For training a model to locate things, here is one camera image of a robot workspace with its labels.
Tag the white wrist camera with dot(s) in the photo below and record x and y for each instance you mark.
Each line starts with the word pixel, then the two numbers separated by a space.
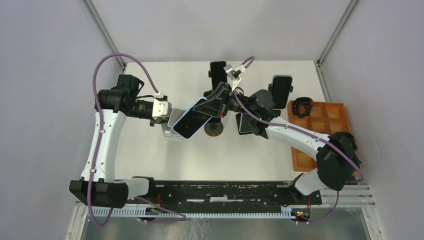
pixel 161 106
pixel 234 74

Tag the white slotted cable duct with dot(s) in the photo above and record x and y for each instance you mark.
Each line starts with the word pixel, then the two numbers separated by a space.
pixel 145 212

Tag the white framed small phone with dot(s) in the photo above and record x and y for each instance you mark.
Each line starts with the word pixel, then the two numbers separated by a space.
pixel 242 121

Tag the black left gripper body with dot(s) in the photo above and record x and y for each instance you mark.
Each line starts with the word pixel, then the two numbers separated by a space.
pixel 158 121

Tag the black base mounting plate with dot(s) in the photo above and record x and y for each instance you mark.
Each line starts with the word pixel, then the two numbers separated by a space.
pixel 227 197

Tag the white cased phone on stand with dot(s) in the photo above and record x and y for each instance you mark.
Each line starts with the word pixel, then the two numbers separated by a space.
pixel 280 88

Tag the light blue cased phone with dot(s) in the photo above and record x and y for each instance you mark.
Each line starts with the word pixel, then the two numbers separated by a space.
pixel 191 121

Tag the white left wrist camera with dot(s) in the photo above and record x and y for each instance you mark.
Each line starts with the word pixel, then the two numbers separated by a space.
pixel 161 106

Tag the wooden base black phone stand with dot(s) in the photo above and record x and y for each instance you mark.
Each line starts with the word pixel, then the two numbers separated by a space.
pixel 213 129

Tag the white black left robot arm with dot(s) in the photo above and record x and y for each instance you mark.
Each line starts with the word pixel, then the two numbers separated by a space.
pixel 97 185

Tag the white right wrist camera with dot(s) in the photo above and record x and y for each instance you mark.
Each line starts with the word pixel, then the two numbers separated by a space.
pixel 234 74

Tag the white folding phone stand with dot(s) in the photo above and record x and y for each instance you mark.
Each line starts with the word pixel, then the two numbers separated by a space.
pixel 167 128

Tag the orange compartment tray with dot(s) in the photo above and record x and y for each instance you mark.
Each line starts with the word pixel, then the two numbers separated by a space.
pixel 325 118

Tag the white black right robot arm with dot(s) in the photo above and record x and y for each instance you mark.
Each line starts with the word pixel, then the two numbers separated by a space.
pixel 335 154

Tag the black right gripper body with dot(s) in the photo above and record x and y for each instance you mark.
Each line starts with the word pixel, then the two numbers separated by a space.
pixel 225 101

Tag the black phone on rear stand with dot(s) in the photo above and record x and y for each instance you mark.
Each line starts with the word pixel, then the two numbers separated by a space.
pixel 217 74

